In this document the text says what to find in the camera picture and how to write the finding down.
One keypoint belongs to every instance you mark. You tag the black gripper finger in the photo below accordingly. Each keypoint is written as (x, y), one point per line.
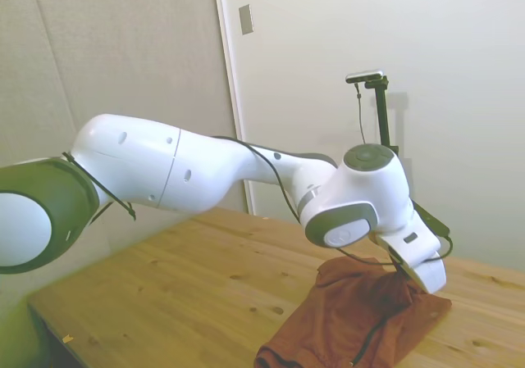
(398, 264)

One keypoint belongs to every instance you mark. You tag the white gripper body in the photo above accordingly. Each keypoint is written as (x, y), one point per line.
(426, 275)

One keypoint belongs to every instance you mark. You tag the rust brown shorts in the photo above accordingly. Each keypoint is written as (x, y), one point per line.
(328, 314)

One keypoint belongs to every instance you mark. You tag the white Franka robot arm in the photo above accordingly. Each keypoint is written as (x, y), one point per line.
(143, 159)

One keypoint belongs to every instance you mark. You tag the small yellow paper scrap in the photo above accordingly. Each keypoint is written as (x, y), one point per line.
(67, 338)

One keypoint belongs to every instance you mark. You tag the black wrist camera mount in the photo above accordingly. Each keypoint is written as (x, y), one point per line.
(435, 222)

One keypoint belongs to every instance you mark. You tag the dark green camera stand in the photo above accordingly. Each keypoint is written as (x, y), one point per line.
(383, 114)

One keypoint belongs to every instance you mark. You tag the silver camera on stand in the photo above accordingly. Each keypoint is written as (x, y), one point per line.
(364, 76)

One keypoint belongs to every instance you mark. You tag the white vertical wall trim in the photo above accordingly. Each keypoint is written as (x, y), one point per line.
(229, 77)

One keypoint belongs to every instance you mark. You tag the grey wall plate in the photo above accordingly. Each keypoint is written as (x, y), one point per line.
(246, 19)

